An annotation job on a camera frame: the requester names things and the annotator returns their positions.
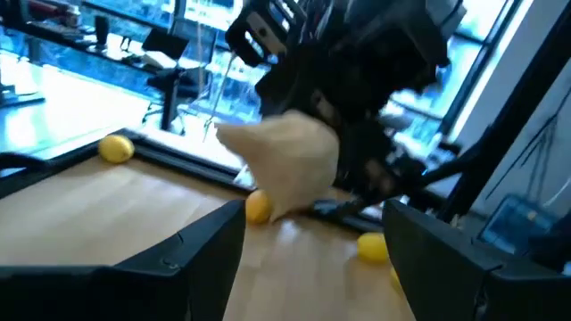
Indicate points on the black monitor stand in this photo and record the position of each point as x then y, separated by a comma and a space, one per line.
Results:
167, 44

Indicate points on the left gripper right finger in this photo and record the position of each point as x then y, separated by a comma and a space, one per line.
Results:
441, 276

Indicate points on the yellow lemon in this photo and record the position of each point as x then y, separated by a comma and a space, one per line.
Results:
116, 148
259, 206
372, 247

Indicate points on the white garlic bulb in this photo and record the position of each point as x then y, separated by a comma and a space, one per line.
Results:
290, 165

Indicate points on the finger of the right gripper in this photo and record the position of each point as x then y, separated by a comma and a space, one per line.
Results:
363, 169
290, 89

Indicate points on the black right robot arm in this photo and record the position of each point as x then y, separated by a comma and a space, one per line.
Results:
450, 167

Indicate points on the black metal pole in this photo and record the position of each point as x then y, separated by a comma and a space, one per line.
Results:
513, 125

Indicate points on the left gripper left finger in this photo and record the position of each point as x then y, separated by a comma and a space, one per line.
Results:
192, 272

